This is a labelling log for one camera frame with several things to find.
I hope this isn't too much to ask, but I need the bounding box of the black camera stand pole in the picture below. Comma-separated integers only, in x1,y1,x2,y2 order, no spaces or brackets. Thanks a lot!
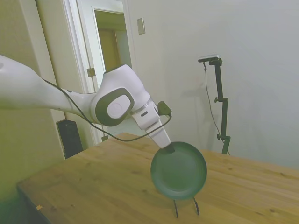
208,58,232,155

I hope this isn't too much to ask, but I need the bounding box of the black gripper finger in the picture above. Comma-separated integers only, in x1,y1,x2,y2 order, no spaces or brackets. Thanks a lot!
163,141,176,154

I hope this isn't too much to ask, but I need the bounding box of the black tower box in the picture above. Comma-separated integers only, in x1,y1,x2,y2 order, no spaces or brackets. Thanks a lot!
56,119,84,160

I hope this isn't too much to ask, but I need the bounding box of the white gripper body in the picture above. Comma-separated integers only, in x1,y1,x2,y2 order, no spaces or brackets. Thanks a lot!
130,102,171,149

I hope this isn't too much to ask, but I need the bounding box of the cream closet door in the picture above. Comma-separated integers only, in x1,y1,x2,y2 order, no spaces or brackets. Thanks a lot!
0,0,65,88

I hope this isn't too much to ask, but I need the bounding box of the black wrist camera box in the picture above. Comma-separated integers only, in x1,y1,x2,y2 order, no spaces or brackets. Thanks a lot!
157,100,173,117

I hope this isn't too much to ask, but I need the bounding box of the brown wooden hallway door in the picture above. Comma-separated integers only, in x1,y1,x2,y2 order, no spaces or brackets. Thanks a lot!
98,29,128,72

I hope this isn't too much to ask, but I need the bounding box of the grey camera on stand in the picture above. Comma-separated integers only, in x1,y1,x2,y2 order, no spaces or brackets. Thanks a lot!
198,54,221,63

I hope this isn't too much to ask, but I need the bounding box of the dark green round plate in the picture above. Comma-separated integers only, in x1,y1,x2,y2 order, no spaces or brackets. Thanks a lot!
150,141,208,201

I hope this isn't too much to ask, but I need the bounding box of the beige wall switch plate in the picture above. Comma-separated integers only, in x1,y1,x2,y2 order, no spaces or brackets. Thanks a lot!
136,17,146,36

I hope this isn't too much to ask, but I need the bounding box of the black wire plate stand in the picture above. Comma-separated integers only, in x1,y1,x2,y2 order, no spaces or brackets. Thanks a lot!
172,195,201,219

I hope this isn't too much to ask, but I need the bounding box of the white open door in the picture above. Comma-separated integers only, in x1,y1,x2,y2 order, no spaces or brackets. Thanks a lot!
77,0,109,145

